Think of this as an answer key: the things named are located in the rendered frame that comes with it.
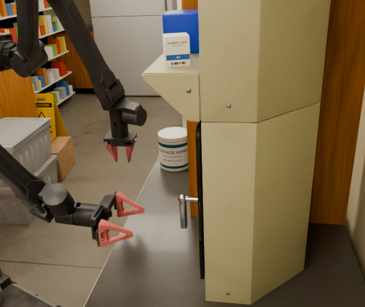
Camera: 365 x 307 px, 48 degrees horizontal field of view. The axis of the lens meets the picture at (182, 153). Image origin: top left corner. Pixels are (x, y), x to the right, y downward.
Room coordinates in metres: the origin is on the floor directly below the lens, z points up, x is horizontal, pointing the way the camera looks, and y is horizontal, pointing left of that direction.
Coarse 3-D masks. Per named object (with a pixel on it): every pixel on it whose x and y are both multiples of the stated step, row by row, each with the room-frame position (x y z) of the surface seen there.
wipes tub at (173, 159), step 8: (168, 128) 1.60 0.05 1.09; (176, 128) 1.59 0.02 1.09; (184, 128) 1.59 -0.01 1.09; (160, 136) 1.51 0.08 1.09; (168, 136) 1.50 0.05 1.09; (176, 136) 1.50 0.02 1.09; (184, 136) 1.50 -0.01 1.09; (160, 144) 1.51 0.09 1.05; (168, 144) 1.49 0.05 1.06; (176, 144) 1.48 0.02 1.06; (184, 144) 1.50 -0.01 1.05; (160, 152) 1.52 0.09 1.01; (168, 152) 1.49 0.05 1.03; (176, 152) 1.48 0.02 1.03; (184, 152) 1.50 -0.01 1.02; (160, 160) 1.52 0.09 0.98; (168, 160) 1.49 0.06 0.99; (176, 160) 1.48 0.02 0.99; (184, 160) 1.50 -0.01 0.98; (168, 168) 1.49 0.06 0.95; (176, 168) 1.48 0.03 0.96; (184, 168) 1.50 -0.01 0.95
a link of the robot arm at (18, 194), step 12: (0, 144) 0.82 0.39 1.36; (0, 156) 0.81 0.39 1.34; (12, 156) 0.84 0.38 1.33; (0, 168) 0.81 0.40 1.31; (12, 168) 0.83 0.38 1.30; (24, 168) 0.85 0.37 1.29; (12, 180) 0.82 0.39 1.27; (24, 180) 0.84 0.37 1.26; (36, 180) 0.86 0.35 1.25; (24, 192) 0.84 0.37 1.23; (36, 192) 0.85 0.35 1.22; (24, 204) 0.87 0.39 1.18; (36, 204) 0.85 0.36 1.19
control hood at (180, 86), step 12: (156, 60) 0.91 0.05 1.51; (192, 60) 0.89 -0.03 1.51; (144, 72) 0.79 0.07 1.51; (156, 72) 0.79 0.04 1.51; (168, 72) 0.78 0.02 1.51; (180, 72) 0.78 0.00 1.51; (192, 72) 0.77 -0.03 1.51; (156, 84) 0.78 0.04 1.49; (168, 84) 0.78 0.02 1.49; (180, 84) 0.77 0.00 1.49; (192, 84) 0.77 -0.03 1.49; (168, 96) 0.78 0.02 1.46; (180, 96) 0.78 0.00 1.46; (192, 96) 0.77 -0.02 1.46; (180, 108) 0.78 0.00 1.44; (192, 108) 0.77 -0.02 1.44; (192, 120) 0.77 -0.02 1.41
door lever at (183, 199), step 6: (180, 198) 0.82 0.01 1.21; (186, 198) 0.82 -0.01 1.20; (192, 198) 0.82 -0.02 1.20; (180, 204) 0.82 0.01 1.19; (180, 210) 0.82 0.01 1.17; (186, 210) 0.83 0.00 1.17; (180, 216) 0.82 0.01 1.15; (186, 216) 0.83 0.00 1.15; (180, 222) 0.82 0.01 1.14; (186, 222) 0.82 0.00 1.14
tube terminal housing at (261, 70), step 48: (240, 0) 0.76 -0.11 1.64; (288, 0) 0.79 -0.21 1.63; (240, 48) 0.76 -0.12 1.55; (288, 48) 0.79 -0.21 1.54; (240, 96) 0.75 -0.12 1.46; (288, 96) 0.80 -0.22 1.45; (240, 144) 0.75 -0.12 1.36; (288, 144) 0.81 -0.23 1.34; (240, 192) 0.75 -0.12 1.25; (288, 192) 0.81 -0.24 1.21; (240, 240) 0.75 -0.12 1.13; (288, 240) 0.82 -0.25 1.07; (240, 288) 0.75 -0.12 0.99
